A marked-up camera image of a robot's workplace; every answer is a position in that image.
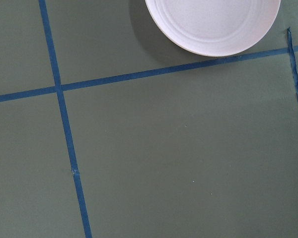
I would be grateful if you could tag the pink plate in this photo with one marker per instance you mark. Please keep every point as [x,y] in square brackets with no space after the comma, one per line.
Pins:
[214,28]

